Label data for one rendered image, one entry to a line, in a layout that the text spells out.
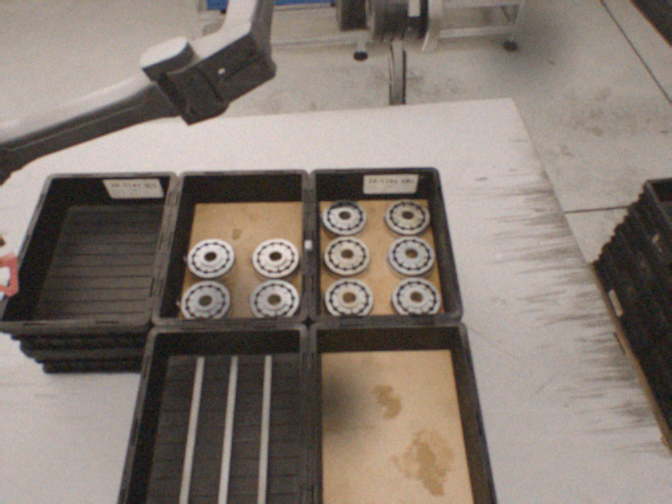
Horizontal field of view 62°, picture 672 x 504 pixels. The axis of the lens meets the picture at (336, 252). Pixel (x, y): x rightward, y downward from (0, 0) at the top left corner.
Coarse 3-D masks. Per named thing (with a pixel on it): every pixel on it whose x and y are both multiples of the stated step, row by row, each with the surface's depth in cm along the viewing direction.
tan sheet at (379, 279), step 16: (320, 208) 136; (368, 208) 136; (320, 224) 133; (368, 224) 133; (320, 240) 131; (368, 240) 131; (384, 240) 131; (432, 240) 131; (384, 256) 128; (368, 272) 126; (384, 272) 126; (432, 272) 126; (384, 288) 123; (384, 304) 121
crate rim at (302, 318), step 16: (192, 176) 129; (208, 176) 130; (304, 176) 129; (176, 192) 126; (304, 192) 128; (176, 208) 123; (304, 208) 123; (304, 224) 121; (304, 240) 120; (304, 256) 116; (160, 272) 114; (304, 272) 114; (160, 288) 112; (304, 288) 113; (160, 304) 109; (304, 304) 109; (160, 320) 107; (176, 320) 107; (192, 320) 108; (208, 320) 107; (224, 320) 107; (240, 320) 107; (256, 320) 107; (272, 320) 107; (288, 320) 107; (304, 320) 108
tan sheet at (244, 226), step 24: (216, 216) 135; (240, 216) 135; (264, 216) 135; (288, 216) 135; (192, 240) 131; (240, 240) 131; (264, 240) 131; (288, 240) 131; (240, 264) 127; (240, 288) 123; (240, 312) 120
